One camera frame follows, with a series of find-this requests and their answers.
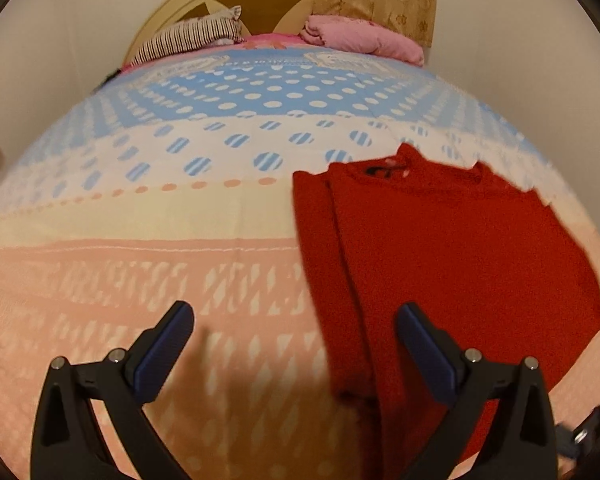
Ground red knitted sweater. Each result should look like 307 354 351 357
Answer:
292 144 600 479

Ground blue pink dotted bedsheet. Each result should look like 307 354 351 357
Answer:
0 41 600 479

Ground striped pillow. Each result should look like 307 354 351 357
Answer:
126 6 242 66

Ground pink folded blanket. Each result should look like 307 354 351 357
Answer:
299 15 425 67

